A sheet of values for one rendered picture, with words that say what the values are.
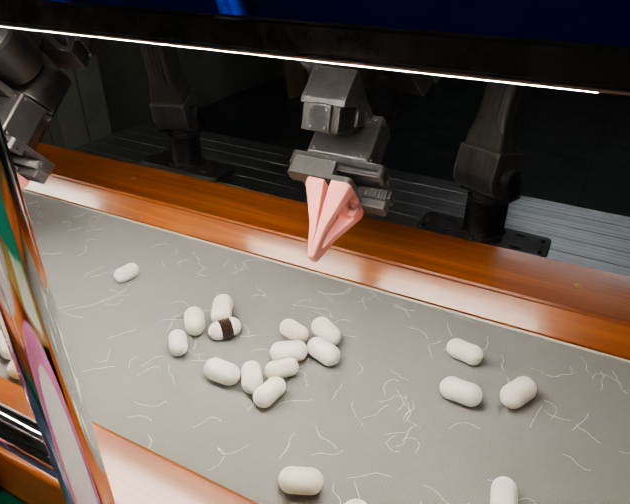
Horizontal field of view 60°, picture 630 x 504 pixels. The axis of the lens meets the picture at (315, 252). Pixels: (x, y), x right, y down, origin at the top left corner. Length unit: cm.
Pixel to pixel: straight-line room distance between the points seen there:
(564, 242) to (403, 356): 46
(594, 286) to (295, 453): 37
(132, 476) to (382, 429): 20
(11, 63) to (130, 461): 44
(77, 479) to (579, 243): 79
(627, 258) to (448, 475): 57
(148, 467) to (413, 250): 38
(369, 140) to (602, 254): 49
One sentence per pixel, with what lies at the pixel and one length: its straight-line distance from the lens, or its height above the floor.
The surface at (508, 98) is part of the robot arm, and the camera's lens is 80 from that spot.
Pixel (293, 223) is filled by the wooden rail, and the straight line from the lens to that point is 71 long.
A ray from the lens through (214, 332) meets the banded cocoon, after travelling 55.
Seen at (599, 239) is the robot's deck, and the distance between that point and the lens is 97.
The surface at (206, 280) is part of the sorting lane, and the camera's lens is 65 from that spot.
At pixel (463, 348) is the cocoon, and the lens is 53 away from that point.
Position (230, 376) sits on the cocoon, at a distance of 50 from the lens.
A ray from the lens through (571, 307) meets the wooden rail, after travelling 61.
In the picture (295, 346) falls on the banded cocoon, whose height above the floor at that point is 76.
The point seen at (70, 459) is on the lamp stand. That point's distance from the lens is 32.
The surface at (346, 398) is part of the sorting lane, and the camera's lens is 50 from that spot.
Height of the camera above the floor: 110
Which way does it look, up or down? 31 degrees down
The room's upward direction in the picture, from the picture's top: straight up
